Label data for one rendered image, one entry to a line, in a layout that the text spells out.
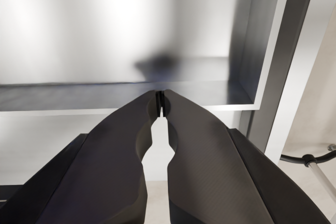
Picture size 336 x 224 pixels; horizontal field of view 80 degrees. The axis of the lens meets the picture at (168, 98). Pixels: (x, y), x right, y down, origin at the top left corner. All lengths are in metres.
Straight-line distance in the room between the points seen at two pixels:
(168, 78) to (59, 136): 0.12
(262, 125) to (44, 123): 0.18
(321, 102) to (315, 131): 0.24
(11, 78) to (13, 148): 0.08
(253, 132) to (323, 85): 1.30
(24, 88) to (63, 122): 0.04
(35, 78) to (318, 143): 1.72
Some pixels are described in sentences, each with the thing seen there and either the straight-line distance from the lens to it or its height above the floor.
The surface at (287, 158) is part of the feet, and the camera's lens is 1.60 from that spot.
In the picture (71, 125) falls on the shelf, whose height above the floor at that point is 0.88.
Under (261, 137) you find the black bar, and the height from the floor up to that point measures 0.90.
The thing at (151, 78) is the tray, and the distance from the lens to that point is 0.15.
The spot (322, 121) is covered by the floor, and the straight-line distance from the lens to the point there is 1.63.
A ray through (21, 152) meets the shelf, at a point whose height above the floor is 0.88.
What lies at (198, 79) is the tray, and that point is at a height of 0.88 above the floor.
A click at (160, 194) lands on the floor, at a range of 1.90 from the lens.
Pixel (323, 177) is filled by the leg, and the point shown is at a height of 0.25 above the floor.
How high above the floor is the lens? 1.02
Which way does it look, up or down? 58 degrees down
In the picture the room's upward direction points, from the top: 180 degrees clockwise
